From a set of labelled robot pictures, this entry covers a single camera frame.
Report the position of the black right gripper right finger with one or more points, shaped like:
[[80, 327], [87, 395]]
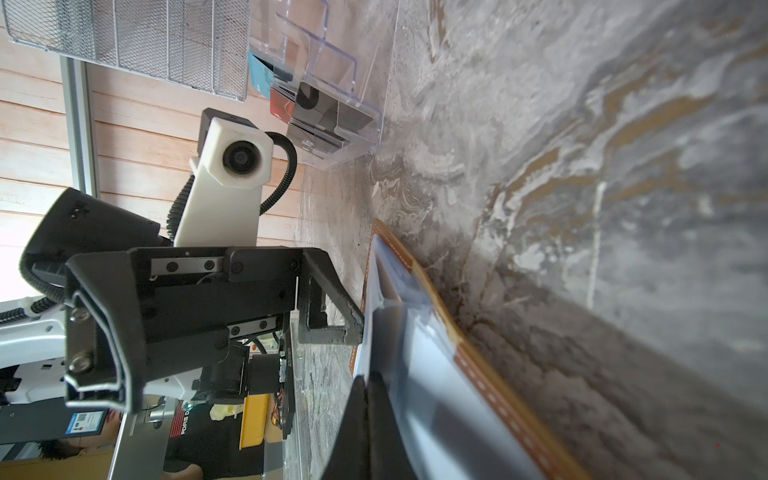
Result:
[[388, 458]]

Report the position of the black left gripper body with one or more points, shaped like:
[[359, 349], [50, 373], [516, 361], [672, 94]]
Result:
[[196, 303]]

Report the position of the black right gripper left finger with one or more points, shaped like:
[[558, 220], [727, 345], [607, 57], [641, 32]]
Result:
[[349, 458]]

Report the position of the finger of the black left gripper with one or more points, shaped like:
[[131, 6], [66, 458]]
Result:
[[105, 344], [319, 282]]

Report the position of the clear acrylic card display stand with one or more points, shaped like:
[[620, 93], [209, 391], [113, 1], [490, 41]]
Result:
[[343, 48]]

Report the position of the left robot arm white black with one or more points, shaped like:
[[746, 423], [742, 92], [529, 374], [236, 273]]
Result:
[[33, 337]]

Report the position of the black VIP card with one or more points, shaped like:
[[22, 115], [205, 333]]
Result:
[[322, 124]]

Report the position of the red VIP card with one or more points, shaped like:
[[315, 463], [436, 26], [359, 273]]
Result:
[[282, 103]]

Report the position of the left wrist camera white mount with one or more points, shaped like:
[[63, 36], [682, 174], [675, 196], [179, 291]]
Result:
[[233, 165]]

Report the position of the white wire mesh shelf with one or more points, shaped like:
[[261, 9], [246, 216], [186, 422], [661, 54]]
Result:
[[202, 45]]

